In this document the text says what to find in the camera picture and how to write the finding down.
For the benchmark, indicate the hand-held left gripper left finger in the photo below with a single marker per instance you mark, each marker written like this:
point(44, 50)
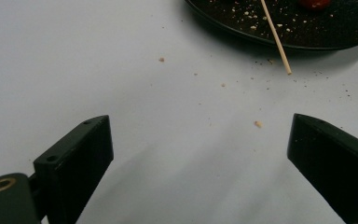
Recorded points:
point(74, 168)

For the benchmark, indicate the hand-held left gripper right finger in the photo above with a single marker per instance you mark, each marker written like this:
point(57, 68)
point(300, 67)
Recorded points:
point(335, 165)

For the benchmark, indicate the black round plate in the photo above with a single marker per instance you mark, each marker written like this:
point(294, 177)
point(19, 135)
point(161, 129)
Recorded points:
point(323, 28)

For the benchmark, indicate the thin wooden skewer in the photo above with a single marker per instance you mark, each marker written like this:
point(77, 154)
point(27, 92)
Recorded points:
point(275, 34)

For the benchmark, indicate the red cored hawthorn fruit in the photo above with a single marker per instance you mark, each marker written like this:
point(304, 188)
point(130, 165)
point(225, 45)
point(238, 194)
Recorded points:
point(314, 3)

